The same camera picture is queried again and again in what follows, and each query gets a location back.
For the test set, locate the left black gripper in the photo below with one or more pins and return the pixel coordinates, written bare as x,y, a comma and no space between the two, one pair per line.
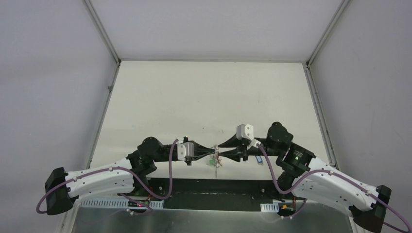
185,139

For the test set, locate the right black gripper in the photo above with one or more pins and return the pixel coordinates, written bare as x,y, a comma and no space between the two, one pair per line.
241,151

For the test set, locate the metal crescent keyring plate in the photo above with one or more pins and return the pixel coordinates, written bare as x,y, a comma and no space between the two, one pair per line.
215,160

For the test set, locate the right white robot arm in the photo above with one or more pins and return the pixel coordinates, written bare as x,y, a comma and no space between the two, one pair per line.
297,171

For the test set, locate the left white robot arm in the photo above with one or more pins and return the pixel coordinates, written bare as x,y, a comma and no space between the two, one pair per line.
63,189

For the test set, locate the blue key tag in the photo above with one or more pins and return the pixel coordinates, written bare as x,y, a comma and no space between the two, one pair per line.
259,160

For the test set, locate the right circuit board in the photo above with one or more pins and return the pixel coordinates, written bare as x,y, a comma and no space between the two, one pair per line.
287,210

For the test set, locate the circuit board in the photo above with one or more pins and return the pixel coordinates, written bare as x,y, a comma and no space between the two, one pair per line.
287,210
138,203

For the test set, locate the left circuit board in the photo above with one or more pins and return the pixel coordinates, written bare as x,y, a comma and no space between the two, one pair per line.
138,203

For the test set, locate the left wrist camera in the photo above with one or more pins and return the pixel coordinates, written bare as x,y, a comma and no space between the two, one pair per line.
185,151

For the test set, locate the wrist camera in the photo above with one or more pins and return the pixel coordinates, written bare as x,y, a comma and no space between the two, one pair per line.
185,151
245,134

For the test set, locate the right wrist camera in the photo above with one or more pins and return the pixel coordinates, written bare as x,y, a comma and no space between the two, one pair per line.
245,134

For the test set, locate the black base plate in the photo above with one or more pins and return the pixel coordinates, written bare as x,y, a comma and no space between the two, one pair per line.
223,195

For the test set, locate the right white cable duct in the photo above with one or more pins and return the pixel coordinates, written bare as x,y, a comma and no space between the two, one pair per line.
269,207

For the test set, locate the white cable duct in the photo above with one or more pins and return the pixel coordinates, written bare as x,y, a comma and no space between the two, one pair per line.
120,203
269,207

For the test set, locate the left white cable duct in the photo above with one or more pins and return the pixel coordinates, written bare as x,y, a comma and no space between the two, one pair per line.
120,203

